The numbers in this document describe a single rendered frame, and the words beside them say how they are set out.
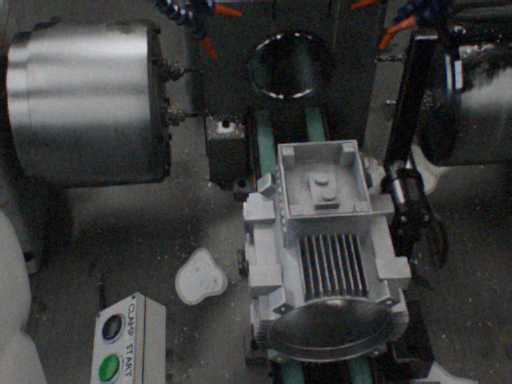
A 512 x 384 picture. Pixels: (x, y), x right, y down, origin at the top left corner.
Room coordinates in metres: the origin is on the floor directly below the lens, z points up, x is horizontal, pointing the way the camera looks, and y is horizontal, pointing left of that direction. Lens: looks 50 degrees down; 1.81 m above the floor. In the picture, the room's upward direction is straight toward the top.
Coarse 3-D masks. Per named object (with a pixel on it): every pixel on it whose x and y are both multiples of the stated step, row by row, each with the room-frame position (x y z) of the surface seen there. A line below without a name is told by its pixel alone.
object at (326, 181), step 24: (288, 144) 0.63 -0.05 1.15; (312, 144) 0.63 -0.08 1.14; (336, 144) 0.63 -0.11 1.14; (288, 168) 0.61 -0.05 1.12; (312, 168) 0.61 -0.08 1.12; (336, 168) 0.61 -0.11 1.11; (360, 168) 0.59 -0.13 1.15; (288, 192) 0.57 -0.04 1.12; (312, 192) 0.57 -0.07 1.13; (336, 192) 0.56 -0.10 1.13; (360, 192) 0.57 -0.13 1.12; (288, 216) 0.51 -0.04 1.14; (312, 216) 0.51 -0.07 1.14; (336, 216) 0.51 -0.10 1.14; (360, 216) 0.52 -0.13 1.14; (288, 240) 0.51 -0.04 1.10; (360, 240) 0.52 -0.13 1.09
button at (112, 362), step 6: (108, 360) 0.37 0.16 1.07; (114, 360) 0.37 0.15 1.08; (102, 366) 0.37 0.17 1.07; (108, 366) 0.36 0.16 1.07; (114, 366) 0.36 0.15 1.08; (102, 372) 0.36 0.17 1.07; (108, 372) 0.36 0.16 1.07; (114, 372) 0.35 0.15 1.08; (102, 378) 0.35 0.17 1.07; (108, 378) 0.35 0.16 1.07
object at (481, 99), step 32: (448, 32) 0.84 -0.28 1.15; (480, 32) 0.82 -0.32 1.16; (448, 64) 0.80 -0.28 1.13; (480, 64) 0.78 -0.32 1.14; (448, 96) 0.77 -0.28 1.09; (480, 96) 0.75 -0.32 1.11; (416, 128) 0.86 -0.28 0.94; (448, 128) 0.75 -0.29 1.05; (480, 128) 0.73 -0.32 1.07; (448, 160) 0.73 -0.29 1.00; (480, 160) 0.74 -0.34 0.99
